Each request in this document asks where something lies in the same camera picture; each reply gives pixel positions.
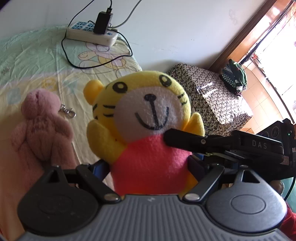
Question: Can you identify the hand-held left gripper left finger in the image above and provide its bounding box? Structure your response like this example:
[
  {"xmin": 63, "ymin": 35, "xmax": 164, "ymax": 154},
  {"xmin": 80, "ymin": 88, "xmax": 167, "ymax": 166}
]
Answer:
[{"xmin": 44, "ymin": 160, "xmax": 122, "ymax": 205}]

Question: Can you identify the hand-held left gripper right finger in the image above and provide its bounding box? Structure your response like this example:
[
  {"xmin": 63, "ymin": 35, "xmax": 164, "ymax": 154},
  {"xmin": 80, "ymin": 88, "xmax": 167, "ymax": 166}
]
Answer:
[{"xmin": 181, "ymin": 155, "xmax": 271, "ymax": 202}]

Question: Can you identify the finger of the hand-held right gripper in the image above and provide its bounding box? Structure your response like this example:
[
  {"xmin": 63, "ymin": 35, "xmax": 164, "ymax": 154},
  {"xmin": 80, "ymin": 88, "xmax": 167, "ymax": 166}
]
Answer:
[{"xmin": 164, "ymin": 128, "xmax": 239, "ymax": 155}]

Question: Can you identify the yellow tiger plush toy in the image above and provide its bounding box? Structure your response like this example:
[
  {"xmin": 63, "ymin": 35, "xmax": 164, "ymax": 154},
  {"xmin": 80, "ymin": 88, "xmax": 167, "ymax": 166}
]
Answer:
[{"xmin": 83, "ymin": 71, "xmax": 206, "ymax": 195}]

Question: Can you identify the person's right hand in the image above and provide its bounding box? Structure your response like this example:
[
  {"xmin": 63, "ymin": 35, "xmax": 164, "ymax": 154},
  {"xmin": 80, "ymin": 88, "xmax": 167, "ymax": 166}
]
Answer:
[{"xmin": 270, "ymin": 180, "xmax": 284, "ymax": 197}]

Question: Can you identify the patterned cloth covered cabinet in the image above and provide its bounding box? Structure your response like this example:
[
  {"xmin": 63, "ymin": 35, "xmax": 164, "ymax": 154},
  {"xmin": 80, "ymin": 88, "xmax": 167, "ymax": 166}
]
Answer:
[{"xmin": 166, "ymin": 63, "xmax": 253, "ymax": 138}]

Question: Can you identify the green striped cloth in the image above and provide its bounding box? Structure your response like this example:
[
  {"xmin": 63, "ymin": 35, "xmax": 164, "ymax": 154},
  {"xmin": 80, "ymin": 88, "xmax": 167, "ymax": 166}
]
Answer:
[{"xmin": 221, "ymin": 59, "xmax": 248, "ymax": 96}]

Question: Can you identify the white power strip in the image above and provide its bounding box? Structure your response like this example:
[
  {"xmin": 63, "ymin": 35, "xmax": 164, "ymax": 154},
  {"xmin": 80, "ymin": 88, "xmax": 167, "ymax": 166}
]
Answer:
[{"xmin": 65, "ymin": 21, "xmax": 118, "ymax": 46}]

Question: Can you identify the black charger adapter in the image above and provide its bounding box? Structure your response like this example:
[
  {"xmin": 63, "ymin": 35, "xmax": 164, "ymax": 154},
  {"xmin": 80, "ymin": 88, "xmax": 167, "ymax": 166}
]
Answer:
[{"xmin": 94, "ymin": 8, "xmax": 114, "ymax": 35}]

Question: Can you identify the thin dark cable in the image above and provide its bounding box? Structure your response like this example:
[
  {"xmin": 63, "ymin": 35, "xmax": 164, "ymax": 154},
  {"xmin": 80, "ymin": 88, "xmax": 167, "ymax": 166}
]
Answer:
[{"xmin": 284, "ymin": 175, "xmax": 296, "ymax": 201}]

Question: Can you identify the small pink plush bear keychain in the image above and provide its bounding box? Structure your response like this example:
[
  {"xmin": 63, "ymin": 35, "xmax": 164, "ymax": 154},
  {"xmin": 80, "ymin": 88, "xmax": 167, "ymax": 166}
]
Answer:
[{"xmin": 11, "ymin": 89, "xmax": 76, "ymax": 162}]

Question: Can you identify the wooden door frame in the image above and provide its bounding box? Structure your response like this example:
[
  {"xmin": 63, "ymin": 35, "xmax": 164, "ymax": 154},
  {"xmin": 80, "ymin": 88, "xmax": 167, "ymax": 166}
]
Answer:
[{"xmin": 208, "ymin": 0, "xmax": 288, "ymax": 75}]

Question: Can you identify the white cable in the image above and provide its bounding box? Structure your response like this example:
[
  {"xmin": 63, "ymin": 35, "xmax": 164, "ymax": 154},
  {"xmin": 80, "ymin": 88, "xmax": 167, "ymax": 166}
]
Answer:
[{"xmin": 111, "ymin": 0, "xmax": 142, "ymax": 29}]

